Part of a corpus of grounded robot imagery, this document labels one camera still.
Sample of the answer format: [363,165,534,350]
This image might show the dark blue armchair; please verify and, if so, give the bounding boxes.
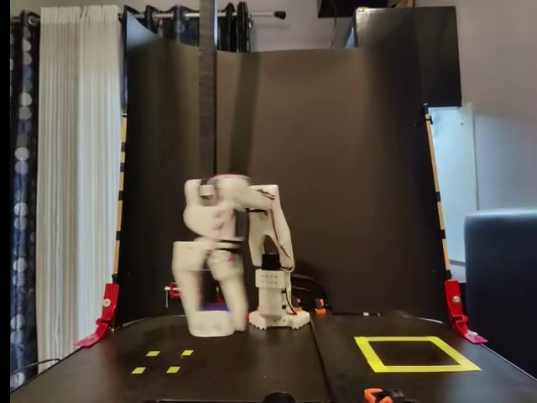
[463,207,537,379]

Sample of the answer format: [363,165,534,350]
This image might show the red corner clamp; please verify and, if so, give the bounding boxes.
[443,279,489,346]
[75,283,121,348]

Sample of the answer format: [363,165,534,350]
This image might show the red screw clamp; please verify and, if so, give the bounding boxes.
[164,282,185,310]

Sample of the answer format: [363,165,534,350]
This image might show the black cable on floor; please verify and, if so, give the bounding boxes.
[10,357,62,390]

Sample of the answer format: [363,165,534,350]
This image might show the black backdrop board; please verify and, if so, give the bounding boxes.
[115,6,462,331]

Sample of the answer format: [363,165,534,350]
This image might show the black hanging cable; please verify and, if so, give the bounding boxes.
[330,0,339,50]

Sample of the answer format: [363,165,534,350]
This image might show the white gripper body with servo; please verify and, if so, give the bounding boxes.
[172,236,246,281]

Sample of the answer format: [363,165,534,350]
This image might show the blue and white charger block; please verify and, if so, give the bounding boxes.
[188,307,233,338]

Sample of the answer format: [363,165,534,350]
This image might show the black bunched curtain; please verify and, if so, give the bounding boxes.
[222,2,252,54]

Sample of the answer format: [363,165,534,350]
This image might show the silver curtain rod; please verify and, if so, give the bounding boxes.
[10,10,287,21]

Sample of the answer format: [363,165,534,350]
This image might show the black power cables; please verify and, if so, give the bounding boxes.
[291,273,331,304]

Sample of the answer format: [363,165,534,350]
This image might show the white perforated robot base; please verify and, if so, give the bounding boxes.
[248,309,311,333]

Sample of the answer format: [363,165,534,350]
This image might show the white movable gripper jaw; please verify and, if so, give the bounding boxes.
[215,274,249,332]

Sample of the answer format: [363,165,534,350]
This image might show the white fixed gripper jaw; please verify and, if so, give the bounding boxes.
[174,270,206,335]

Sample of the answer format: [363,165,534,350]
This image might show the white cabinet door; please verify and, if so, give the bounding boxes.
[426,102,479,265]

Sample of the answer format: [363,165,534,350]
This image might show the yellow tape square frame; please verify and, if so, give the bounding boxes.
[353,335,482,374]

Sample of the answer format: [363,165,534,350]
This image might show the yellow black striped stick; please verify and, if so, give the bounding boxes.
[423,103,452,281]
[112,112,128,280]

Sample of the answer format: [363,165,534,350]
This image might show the white pleated curtain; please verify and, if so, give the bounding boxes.
[36,4,126,364]

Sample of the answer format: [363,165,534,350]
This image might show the navy dotted curtain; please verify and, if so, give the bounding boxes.
[144,3,201,48]
[10,11,42,391]

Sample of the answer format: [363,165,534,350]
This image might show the black upright pole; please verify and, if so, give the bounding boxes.
[197,0,218,314]

